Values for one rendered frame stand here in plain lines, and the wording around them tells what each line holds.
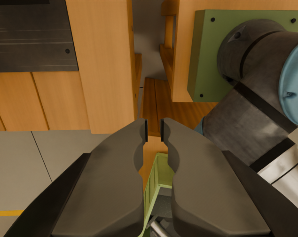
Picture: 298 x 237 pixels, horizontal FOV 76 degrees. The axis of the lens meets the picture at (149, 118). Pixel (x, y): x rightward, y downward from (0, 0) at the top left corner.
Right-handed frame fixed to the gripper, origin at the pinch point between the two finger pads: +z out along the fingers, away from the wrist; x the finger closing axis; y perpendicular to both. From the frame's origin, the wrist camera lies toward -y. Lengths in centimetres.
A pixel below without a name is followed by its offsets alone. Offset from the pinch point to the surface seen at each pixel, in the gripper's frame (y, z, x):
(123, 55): 2.4, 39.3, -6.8
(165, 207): 62, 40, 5
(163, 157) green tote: 43, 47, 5
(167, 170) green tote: 43, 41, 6
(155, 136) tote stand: 35, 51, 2
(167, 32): 2, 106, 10
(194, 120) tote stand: 38, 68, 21
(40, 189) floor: 151, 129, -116
